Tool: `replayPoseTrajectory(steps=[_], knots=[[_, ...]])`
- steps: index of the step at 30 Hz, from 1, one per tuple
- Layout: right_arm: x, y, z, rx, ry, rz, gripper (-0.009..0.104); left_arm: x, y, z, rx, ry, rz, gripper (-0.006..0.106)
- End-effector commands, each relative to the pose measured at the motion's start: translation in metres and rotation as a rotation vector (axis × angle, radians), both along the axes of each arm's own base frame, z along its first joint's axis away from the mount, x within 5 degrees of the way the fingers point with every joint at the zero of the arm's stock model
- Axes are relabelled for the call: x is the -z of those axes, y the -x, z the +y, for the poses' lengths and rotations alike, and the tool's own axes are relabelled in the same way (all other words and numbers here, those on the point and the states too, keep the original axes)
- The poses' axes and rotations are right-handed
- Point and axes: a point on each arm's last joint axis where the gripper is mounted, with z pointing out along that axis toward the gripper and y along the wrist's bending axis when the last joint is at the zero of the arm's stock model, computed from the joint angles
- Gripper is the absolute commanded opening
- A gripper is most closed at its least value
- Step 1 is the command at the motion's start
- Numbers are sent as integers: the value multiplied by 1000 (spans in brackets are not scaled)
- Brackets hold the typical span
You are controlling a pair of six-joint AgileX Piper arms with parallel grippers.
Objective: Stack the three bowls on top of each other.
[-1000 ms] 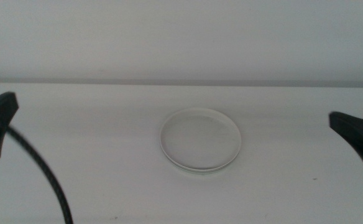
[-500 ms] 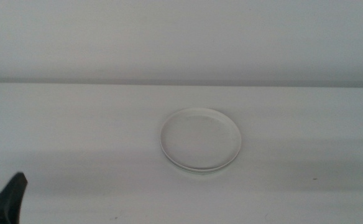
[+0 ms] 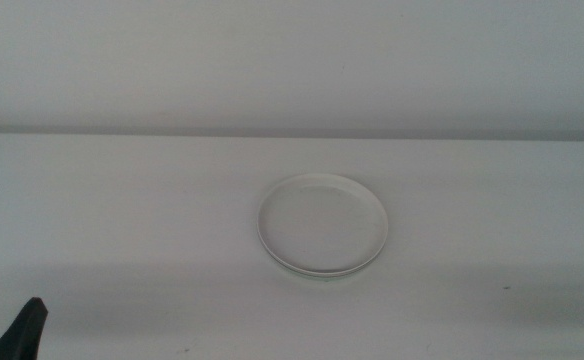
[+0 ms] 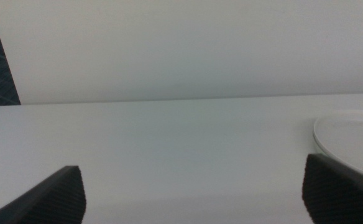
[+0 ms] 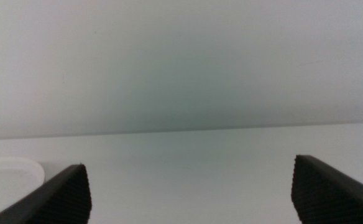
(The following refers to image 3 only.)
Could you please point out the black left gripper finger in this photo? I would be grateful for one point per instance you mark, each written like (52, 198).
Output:
(19, 335)

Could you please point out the grey shallow bowl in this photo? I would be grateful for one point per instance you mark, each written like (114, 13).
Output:
(317, 275)

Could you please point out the white shallow bowl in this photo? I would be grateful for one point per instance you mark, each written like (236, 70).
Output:
(322, 225)

